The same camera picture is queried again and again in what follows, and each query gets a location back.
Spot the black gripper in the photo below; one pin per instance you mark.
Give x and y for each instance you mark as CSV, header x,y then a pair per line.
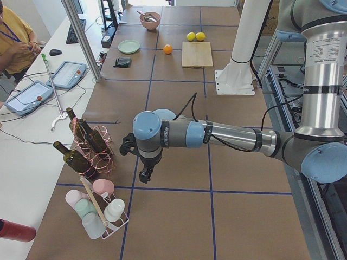
x,y
150,161

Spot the orange mandarin fruit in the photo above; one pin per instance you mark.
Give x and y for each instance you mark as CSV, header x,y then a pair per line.
x,y
168,49

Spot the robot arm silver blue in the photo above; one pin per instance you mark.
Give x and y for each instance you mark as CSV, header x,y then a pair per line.
x,y
315,148

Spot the light green plate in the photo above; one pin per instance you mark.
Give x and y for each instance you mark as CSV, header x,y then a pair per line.
x,y
129,46

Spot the pink cup top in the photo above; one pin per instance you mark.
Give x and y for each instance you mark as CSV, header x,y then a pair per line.
x,y
102,186

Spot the white cup right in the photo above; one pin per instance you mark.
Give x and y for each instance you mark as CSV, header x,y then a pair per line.
x,y
114,210

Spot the brown glass bottle middle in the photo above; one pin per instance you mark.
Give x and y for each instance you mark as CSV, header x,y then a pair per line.
x,y
97,143

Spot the brown glass bottle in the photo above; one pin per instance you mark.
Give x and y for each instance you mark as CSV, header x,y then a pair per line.
x,y
76,161
74,124
97,143

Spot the mint green cup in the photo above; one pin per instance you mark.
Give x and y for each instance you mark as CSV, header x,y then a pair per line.
x,y
83,207

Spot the brown glass bottle lower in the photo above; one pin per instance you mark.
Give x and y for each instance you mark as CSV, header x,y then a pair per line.
x,y
76,161

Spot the grey white cup bottom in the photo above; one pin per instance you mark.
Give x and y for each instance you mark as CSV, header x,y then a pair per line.
x,y
93,225

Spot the pale pink cup left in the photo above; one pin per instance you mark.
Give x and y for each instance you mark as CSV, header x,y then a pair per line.
x,y
73,196

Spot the brown glass bottle upper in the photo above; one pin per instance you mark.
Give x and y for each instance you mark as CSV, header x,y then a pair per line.
x,y
74,124

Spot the grabber reacher stick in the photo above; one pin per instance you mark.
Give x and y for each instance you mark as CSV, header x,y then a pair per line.
x,y
63,114

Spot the dark grey folded cloth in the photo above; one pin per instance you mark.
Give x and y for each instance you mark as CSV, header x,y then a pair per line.
x,y
122,62

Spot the blue tablet far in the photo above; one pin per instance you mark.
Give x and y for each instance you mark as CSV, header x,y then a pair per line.
x,y
68,74

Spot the blue tablet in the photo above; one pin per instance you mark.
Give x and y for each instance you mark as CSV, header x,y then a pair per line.
x,y
68,74
27,100

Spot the wooden cutting board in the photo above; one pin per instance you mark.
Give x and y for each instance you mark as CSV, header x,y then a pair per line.
x,y
197,55

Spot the blue tablet near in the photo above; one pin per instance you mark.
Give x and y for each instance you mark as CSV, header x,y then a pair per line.
x,y
27,100

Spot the black power strip box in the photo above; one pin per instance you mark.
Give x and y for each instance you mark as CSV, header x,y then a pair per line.
x,y
108,36

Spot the yellow lemon near board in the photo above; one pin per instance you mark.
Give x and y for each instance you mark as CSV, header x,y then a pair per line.
x,y
191,36

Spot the yellow lemon far side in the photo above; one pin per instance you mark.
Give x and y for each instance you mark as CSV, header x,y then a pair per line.
x,y
200,36

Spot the red cylinder bottle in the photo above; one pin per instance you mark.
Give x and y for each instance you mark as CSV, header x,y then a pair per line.
x,y
17,232

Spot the black computer mouse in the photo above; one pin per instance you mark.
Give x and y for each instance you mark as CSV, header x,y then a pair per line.
x,y
55,52

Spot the pink bowl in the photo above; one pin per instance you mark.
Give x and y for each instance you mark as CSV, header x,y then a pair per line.
x,y
150,25

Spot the black keyboard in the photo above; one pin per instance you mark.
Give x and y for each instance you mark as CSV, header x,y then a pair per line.
x,y
72,36

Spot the metal spoon in bowl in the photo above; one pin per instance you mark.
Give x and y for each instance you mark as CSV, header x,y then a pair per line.
x,y
147,16

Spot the person in yellow shirt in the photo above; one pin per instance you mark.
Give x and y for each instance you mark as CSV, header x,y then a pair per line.
x,y
19,44

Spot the white wire cup rack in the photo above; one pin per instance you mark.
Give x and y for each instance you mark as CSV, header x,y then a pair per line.
x,y
103,200

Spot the copper wire bottle rack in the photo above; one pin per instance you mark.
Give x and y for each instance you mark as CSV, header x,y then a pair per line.
x,y
102,159

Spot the wooden rack handle stick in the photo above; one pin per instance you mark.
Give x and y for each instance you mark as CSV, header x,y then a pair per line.
x,y
93,200

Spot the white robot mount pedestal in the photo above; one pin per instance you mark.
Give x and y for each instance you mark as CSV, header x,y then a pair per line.
x,y
236,78

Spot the aluminium frame post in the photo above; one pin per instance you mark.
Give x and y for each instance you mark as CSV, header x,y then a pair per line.
x,y
83,41

